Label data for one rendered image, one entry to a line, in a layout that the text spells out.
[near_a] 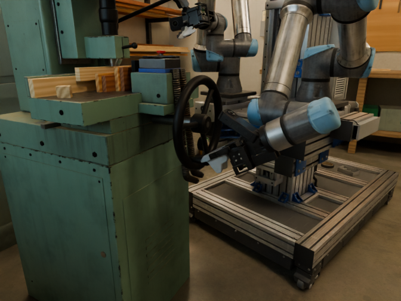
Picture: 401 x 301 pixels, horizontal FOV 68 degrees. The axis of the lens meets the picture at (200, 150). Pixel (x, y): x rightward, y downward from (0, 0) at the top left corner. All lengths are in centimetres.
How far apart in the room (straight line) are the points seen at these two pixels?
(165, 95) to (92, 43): 34
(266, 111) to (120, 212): 53
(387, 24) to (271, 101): 331
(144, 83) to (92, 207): 41
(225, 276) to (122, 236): 69
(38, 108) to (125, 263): 54
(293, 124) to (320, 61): 68
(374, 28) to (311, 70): 275
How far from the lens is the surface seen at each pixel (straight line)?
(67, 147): 98
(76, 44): 111
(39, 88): 93
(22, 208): 132
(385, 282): 174
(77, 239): 112
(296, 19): 94
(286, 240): 144
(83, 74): 99
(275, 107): 80
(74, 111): 80
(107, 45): 105
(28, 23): 122
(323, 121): 67
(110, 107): 85
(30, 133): 112
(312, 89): 134
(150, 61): 93
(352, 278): 169
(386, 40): 405
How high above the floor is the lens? 101
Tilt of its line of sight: 18 degrees down
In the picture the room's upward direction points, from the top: straight up
